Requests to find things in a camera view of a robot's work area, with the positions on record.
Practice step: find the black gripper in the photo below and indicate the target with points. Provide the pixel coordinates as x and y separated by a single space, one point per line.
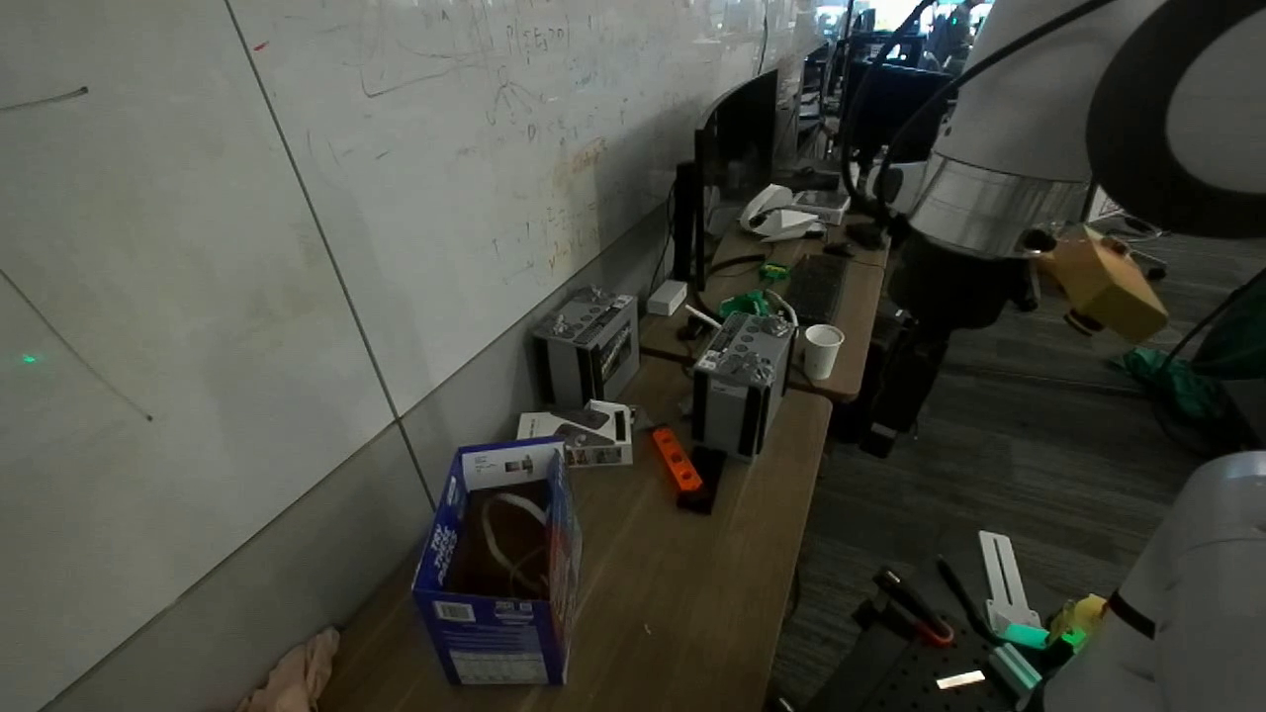
955 281

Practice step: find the blue cardboard box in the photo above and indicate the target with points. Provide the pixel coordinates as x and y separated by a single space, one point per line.
498 633

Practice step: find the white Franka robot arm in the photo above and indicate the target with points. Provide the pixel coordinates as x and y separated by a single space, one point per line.
1041 130

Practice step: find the black stand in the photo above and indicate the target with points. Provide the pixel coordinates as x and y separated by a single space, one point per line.
905 380

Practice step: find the white paper cup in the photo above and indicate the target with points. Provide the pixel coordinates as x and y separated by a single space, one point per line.
821 353

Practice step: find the black background monitor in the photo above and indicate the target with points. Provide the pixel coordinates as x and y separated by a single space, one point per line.
895 101

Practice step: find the green plastic object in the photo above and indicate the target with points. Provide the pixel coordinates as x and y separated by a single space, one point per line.
754 302

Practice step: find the large grey metal case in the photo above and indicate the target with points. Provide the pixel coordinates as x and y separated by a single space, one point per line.
742 387

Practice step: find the black computer monitor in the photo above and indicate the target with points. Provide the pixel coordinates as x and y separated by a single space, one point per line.
734 138

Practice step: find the white power adapter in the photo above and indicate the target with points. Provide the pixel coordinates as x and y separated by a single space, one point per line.
667 299

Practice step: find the black stick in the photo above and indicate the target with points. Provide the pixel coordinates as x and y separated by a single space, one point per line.
962 597

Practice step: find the black clamp with orange trigger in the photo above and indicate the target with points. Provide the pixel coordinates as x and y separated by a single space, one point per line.
912 608

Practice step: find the orange and black tool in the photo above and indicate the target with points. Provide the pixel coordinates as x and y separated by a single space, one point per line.
677 464

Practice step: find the yellow small object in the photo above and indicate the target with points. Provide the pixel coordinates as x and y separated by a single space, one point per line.
1086 614

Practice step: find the green small object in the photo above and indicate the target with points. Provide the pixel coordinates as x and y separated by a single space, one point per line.
1036 637

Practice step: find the grey metal case with label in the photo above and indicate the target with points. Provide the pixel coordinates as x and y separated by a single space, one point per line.
578 344

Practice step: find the small silver piece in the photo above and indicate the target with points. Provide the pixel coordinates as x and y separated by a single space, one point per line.
958 683

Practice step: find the peach cloth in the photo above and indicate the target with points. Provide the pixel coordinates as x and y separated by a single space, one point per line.
303 672

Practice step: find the brown wrist camera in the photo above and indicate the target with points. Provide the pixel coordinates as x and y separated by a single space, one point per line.
1101 281

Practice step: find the white metal bracket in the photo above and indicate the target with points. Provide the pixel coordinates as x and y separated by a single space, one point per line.
1004 576

